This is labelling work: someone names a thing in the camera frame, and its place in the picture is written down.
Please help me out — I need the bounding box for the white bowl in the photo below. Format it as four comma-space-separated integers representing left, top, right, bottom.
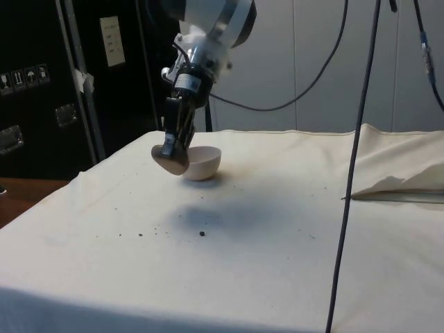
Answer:
181, 146, 223, 182

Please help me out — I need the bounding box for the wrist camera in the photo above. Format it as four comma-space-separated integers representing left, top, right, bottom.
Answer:
160, 33, 234, 84

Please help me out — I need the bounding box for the black cable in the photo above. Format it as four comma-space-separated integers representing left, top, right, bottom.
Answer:
210, 0, 350, 112
325, 0, 382, 333
412, 0, 444, 111

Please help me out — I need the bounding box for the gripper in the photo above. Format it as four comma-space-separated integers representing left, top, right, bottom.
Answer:
160, 67, 219, 159

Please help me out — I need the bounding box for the black cabinet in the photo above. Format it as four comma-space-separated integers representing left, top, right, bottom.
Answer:
0, 0, 213, 181

